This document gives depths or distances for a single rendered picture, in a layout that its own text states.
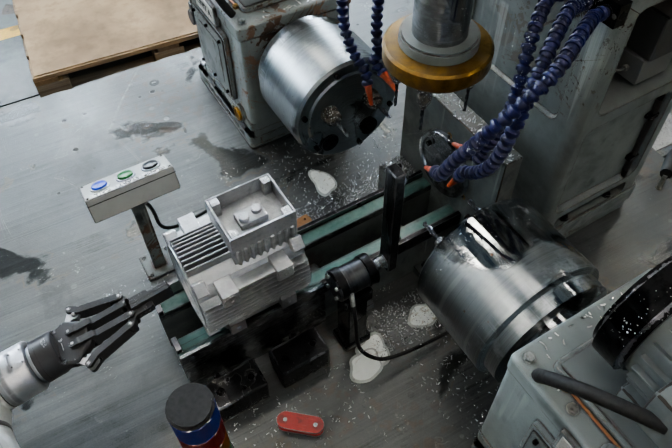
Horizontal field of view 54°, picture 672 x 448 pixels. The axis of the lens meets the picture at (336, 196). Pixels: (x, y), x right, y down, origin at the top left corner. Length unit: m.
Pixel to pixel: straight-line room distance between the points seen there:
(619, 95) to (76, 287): 1.14
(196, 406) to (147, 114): 1.11
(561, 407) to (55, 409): 0.91
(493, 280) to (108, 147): 1.08
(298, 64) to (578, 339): 0.75
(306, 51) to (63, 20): 2.23
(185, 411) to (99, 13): 2.78
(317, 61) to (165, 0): 2.17
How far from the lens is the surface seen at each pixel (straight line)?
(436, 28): 1.04
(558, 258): 1.06
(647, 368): 0.86
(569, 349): 0.98
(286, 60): 1.39
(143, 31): 3.28
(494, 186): 1.24
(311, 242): 1.33
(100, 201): 1.28
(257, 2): 1.49
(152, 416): 1.33
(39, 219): 1.67
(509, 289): 1.02
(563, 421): 0.94
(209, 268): 1.11
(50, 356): 1.17
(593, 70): 1.14
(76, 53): 3.24
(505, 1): 1.26
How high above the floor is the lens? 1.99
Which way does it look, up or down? 50 degrees down
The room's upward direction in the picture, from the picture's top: 1 degrees counter-clockwise
